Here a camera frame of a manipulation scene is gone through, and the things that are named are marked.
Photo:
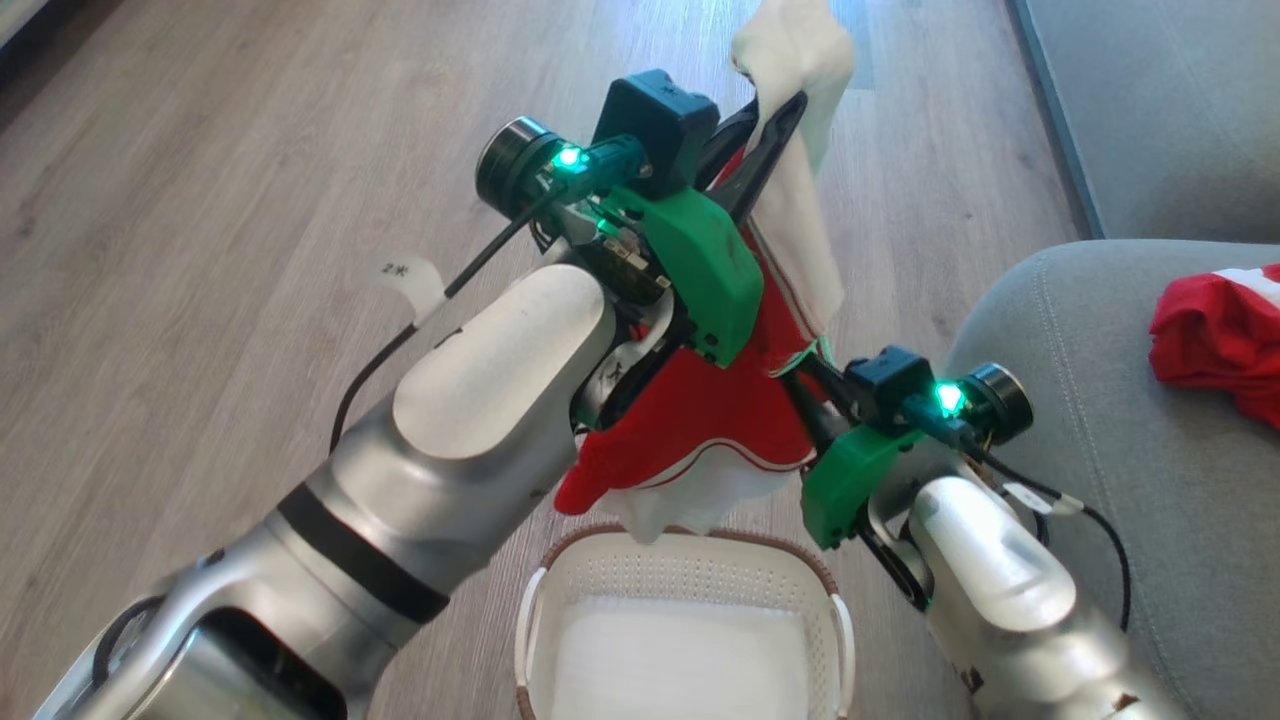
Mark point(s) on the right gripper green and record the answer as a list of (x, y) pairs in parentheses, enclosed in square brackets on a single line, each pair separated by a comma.
[(850, 480)]

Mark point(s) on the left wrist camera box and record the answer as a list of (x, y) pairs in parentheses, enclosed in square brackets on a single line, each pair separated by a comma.
[(655, 125)]

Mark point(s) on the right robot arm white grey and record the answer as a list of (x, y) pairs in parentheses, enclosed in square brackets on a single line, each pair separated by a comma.
[(1000, 590)]

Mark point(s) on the grey floor rug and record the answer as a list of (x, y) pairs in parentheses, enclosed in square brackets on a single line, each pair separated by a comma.
[(1160, 100)]

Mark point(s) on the white perforated laundry basket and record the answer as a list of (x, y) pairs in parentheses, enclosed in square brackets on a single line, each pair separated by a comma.
[(690, 565)]

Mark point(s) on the left wrist black cylinder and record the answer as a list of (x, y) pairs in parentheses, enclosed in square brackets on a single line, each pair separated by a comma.
[(510, 165)]

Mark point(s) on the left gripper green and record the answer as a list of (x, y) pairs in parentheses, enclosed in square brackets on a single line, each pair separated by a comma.
[(705, 265)]

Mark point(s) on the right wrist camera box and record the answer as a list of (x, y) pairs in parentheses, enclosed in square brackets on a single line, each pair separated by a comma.
[(885, 380)]

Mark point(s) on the right wrist black cylinder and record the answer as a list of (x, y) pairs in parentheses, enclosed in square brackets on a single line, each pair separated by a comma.
[(1000, 400)]

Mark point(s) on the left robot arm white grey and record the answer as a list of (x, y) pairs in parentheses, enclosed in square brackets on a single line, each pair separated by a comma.
[(450, 450)]

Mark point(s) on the grey fabric sofa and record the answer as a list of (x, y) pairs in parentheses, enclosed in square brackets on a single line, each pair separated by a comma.
[(1120, 500)]

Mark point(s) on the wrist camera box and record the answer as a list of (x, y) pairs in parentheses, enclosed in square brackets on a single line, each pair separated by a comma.
[(655, 125), (885, 380)]

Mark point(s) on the wrist black cylinder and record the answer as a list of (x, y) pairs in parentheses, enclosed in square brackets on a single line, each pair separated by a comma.
[(510, 165), (1000, 400)]

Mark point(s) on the red white garment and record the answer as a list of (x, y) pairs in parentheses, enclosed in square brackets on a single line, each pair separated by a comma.
[(700, 410), (1215, 340)]

